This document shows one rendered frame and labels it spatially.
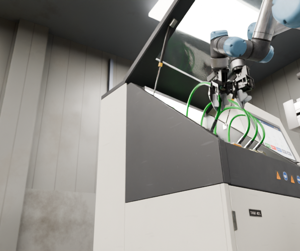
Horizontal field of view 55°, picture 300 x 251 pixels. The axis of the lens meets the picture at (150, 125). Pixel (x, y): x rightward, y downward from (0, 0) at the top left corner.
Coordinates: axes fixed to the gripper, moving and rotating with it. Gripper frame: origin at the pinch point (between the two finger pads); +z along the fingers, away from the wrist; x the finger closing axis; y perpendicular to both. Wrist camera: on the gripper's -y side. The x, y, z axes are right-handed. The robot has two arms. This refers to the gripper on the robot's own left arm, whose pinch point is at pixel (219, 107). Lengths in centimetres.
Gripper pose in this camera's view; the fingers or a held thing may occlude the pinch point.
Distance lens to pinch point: 140.0
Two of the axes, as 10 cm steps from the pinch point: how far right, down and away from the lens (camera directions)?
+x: 9.7, -1.9, 1.7
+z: 1.2, 9.2, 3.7
